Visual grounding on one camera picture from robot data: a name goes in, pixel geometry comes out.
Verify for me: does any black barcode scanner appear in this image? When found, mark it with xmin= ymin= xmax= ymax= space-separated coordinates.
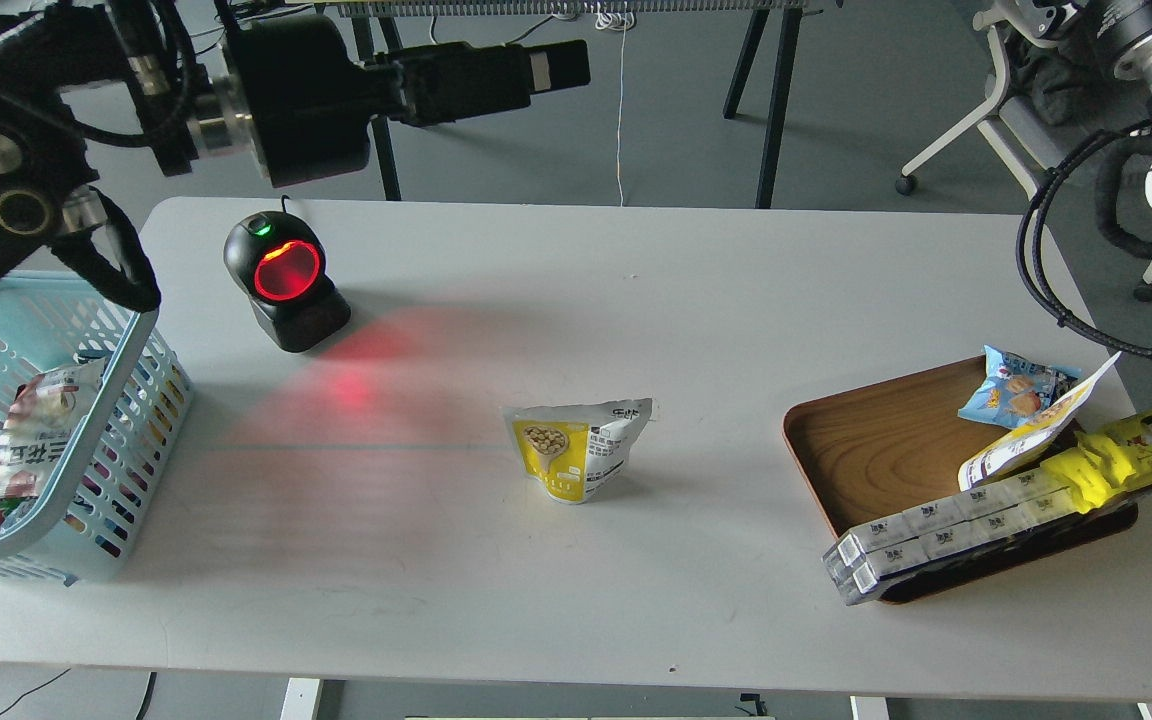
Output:
xmin=223 ymin=196 xmax=353 ymax=354

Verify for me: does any light blue plastic basket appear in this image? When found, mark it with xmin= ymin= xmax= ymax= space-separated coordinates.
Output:
xmin=0 ymin=272 xmax=194 ymax=585

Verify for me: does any black leg background table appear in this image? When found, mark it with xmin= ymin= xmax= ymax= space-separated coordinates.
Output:
xmin=316 ymin=0 xmax=805 ymax=210

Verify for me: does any brown wooden tray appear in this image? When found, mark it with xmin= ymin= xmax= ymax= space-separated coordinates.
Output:
xmin=782 ymin=355 xmax=1139 ymax=602

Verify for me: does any yellow white nut snack pouch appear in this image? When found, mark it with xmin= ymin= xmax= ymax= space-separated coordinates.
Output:
xmin=502 ymin=397 xmax=655 ymax=503

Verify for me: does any clear boxed snack pack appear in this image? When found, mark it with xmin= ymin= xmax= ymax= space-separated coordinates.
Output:
xmin=823 ymin=470 xmax=1079 ymax=605

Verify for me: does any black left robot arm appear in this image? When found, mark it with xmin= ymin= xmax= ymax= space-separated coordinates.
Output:
xmin=0 ymin=1 xmax=591 ymax=313

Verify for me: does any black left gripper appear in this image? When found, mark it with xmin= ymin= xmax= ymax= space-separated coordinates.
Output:
xmin=221 ymin=15 xmax=591 ymax=190

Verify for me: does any red white snack bag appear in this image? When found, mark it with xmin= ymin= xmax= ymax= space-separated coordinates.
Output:
xmin=0 ymin=356 xmax=109 ymax=532

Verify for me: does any yellow cartoon snack bag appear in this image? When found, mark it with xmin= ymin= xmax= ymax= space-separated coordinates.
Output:
xmin=1039 ymin=409 xmax=1152 ymax=514

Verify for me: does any white hanging cable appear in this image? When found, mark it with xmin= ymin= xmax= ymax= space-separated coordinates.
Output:
xmin=593 ymin=8 xmax=639 ymax=207

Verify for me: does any blue snack bag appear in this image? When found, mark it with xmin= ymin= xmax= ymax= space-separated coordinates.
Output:
xmin=957 ymin=344 xmax=1084 ymax=429

